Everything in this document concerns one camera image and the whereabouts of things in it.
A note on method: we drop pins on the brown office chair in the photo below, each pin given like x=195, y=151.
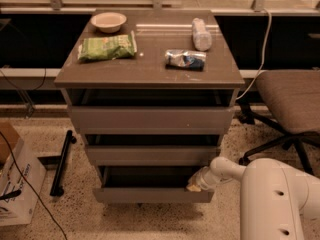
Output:
x=293, y=99

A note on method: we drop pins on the grey drawer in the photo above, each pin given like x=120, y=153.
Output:
x=151, y=155
x=148, y=184
x=150, y=120

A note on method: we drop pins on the grey top drawer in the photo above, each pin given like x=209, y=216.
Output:
x=150, y=120

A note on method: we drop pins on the black metal bar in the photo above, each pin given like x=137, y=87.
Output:
x=57, y=188

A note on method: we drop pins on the white bowl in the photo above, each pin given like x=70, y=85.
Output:
x=108, y=22

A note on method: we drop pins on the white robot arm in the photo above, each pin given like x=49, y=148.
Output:
x=274, y=196

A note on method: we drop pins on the white cardboard box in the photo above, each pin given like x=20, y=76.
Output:
x=22, y=176

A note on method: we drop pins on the blue white snack bag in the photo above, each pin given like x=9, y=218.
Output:
x=186, y=59

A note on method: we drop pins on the grey drawer cabinet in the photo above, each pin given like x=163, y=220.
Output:
x=145, y=80

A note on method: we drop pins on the grey middle drawer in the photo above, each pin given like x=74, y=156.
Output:
x=151, y=155

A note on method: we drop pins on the grey bottom drawer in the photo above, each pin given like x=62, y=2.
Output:
x=148, y=184

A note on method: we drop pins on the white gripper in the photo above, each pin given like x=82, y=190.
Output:
x=202, y=181

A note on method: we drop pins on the green chip bag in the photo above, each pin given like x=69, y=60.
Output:
x=107, y=48

